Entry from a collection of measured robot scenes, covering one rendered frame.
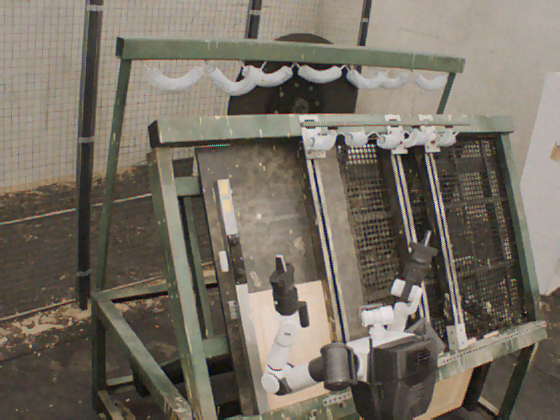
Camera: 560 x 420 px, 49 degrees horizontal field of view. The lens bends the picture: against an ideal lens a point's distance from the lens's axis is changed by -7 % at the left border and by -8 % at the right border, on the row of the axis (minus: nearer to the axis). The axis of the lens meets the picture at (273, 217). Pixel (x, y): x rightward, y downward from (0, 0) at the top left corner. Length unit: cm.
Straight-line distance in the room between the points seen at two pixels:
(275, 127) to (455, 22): 576
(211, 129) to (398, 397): 124
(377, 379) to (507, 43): 610
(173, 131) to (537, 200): 446
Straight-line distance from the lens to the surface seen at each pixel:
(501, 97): 802
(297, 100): 342
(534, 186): 640
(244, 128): 269
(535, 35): 785
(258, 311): 268
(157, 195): 258
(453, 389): 396
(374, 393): 235
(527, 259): 389
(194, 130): 259
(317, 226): 283
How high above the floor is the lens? 257
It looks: 22 degrees down
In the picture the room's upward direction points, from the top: 8 degrees clockwise
